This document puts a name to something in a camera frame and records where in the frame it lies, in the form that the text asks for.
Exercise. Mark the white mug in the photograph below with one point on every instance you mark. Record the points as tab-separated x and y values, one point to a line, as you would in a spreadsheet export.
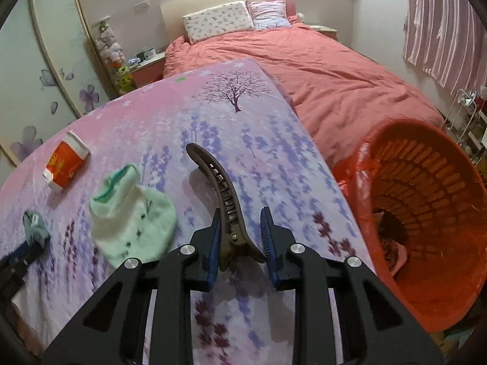
150	53

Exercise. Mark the white wall socket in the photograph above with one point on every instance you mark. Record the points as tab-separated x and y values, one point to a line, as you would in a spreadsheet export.
141	5

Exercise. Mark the green mug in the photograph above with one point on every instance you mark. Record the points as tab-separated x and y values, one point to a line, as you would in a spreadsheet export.
142	56

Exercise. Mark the white floral pillow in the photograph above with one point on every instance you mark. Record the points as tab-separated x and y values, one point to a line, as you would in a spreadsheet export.
218	21

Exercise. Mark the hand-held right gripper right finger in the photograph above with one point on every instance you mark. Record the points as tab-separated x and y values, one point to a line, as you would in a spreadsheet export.
268	249

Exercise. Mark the salmon pink duvet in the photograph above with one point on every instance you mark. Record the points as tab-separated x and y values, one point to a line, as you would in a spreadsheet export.
323	76

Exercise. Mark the brown hair clip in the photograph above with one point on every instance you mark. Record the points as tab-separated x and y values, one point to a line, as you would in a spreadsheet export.
228	205

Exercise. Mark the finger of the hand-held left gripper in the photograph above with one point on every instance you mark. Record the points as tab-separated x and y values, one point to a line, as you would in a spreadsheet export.
17	264

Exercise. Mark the flower print sliding wardrobe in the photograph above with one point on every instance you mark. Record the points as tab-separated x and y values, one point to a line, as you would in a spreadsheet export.
49	64

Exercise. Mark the red plastic basket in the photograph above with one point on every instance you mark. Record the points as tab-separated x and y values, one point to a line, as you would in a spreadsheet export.
437	277

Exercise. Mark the plush toy bouquet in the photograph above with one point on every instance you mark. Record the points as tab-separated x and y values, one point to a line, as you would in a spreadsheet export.
112	51

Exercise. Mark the beige nightstand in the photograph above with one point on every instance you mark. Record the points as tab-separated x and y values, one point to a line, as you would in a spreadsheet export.
323	30

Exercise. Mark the light green sock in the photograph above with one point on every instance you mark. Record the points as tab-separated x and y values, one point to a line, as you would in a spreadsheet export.
133	220

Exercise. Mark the pink striped curtain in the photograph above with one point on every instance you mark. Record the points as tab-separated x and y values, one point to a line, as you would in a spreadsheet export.
445	19

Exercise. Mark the pink white nightstand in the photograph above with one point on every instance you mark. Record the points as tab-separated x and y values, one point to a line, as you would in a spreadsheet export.
150	69

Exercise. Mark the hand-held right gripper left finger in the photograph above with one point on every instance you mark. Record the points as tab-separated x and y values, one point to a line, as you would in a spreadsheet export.
213	253

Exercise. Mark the pink striped pillow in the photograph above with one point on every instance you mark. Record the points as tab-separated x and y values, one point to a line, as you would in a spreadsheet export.
268	15

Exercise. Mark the teal sock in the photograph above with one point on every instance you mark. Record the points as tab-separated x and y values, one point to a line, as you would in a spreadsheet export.
34	228

